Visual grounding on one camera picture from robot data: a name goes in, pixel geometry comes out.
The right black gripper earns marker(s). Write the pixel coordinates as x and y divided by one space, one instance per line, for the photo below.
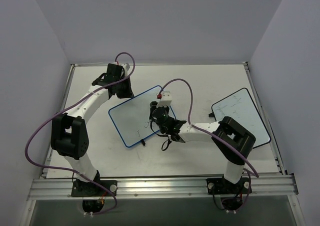
153 108

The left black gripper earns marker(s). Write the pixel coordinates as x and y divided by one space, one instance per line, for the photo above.
125 88

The blue framed whiteboard with writing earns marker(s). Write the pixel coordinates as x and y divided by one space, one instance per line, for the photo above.
131 117

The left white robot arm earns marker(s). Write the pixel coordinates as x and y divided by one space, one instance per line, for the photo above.
69 136

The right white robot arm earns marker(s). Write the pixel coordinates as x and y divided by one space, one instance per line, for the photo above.
233 140

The black framed whiteboard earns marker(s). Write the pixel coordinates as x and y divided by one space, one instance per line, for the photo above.
240 106

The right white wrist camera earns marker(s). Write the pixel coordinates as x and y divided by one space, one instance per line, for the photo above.
165 99

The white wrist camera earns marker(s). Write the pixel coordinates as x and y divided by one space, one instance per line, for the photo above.
165 99
126 66

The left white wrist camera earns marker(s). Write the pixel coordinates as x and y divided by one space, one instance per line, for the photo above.
126 66

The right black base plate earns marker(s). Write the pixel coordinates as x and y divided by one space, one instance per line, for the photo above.
219 185

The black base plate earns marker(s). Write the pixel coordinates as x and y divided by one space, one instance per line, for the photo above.
87 189
219 185

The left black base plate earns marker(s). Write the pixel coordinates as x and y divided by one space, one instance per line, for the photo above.
87 189

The aluminium mounting rail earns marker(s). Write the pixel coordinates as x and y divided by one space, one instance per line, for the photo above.
160 187

